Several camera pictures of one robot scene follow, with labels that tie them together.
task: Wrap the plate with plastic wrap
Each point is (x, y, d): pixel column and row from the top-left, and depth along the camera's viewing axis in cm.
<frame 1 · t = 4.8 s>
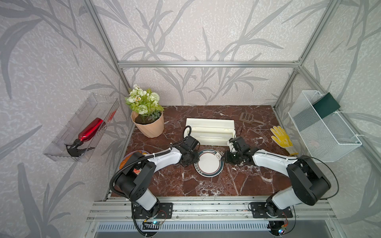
left hand: (198, 159, 90), fingers open
right hand: (221, 158, 89), fingers open
white plate green rim: (210, 164, 92), on the table
cream plastic wrap dispenser: (211, 132, 97), point 8 cm above the table
artificial flowers in beige pot: (147, 116, 93), point 18 cm above the table
yellow rubber glove: (283, 139, 104), on the table
brown slotted spatula: (248, 118, 114), point 2 cm above the table

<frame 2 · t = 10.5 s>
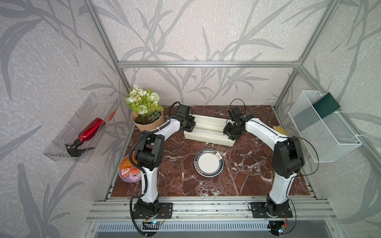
left hand: (197, 120, 98), fingers closed
right hand: (223, 133, 92), fingers open
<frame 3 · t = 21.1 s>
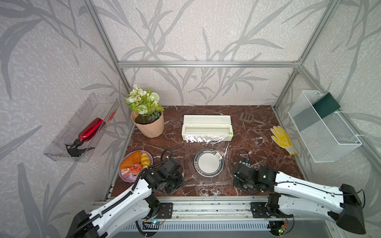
left hand: (186, 184, 76), fingers closed
right hand: (232, 182, 77), fingers closed
cream plastic wrap dispenser: (213, 128, 97), point 11 cm above the table
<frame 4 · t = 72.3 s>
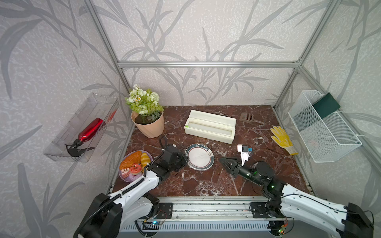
left hand: (191, 157, 83), fingers closed
right hand: (220, 160, 69), fingers open
white plate green rim: (201, 156, 91), point 4 cm above the table
cream plastic wrap dispenser: (214, 127, 101), point 8 cm above the table
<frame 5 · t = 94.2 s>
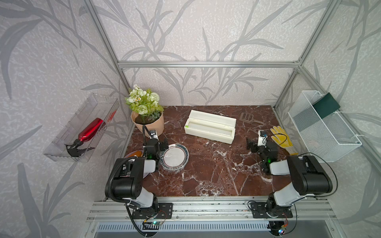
left hand: (157, 138, 94), fingers open
right hand: (254, 137, 94), fingers open
white plate green rim: (175, 157, 95), on the table
